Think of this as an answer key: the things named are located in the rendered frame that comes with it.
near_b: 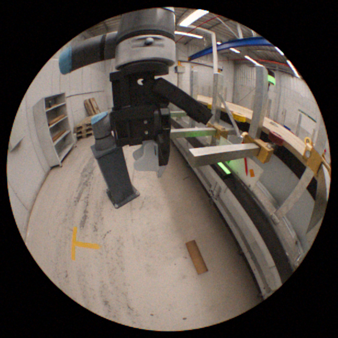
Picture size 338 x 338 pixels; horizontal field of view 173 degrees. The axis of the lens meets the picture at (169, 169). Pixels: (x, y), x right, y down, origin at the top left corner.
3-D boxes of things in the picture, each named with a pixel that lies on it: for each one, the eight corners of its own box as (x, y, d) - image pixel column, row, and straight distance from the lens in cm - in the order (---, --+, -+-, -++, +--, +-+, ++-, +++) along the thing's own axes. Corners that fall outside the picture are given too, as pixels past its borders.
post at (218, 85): (207, 158, 69) (218, 72, 60) (204, 155, 71) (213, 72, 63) (212, 157, 71) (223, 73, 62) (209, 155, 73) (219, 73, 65)
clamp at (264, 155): (263, 164, 41) (268, 150, 40) (238, 143, 48) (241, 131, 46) (269, 161, 46) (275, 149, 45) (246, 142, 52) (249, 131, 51)
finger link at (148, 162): (136, 179, 26) (129, 139, 21) (163, 174, 26) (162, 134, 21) (138, 190, 24) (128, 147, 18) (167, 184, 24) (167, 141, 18)
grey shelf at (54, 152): (50, 170, 304) (32, 106, 293) (65, 150, 363) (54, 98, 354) (61, 167, 272) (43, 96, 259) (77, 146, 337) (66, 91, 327)
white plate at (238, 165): (251, 191, 47) (262, 170, 42) (215, 154, 60) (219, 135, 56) (251, 191, 47) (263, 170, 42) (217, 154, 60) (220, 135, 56)
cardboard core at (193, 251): (199, 274, 93) (186, 242, 95) (197, 274, 101) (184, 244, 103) (209, 270, 95) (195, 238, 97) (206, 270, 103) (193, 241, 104)
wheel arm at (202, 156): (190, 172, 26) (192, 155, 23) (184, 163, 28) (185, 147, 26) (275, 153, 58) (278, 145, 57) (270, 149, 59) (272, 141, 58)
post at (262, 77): (237, 182, 52) (263, 64, 45) (233, 176, 54) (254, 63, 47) (242, 180, 55) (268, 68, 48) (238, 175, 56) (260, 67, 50)
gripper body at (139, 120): (120, 134, 25) (114, 75, 24) (163, 128, 25) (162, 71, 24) (117, 152, 18) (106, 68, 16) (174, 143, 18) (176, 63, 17)
